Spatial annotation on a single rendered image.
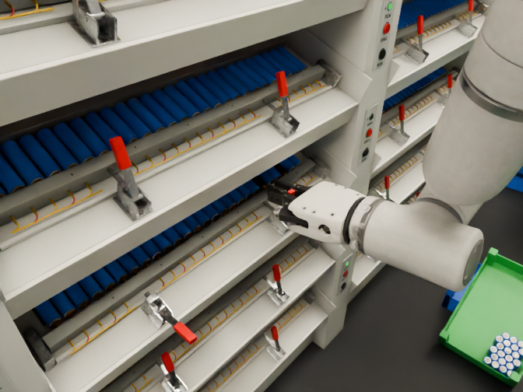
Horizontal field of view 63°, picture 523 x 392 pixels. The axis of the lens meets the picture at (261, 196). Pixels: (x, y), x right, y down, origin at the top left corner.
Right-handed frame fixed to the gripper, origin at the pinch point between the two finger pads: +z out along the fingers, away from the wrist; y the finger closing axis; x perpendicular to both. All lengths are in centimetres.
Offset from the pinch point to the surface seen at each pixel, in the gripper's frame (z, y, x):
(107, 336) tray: 2.5, -33.8, -6.3
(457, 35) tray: -1, 66, 12
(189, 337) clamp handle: -6.6, -26.9, -6.4
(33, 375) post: -2.4, -43.3, -0.2
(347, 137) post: -1.5, 18.0, 3.8
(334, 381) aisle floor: -1, 12, -63
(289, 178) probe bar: 4.9, 7.7, -2.2
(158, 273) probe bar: 3.6, -23.7, -2.9
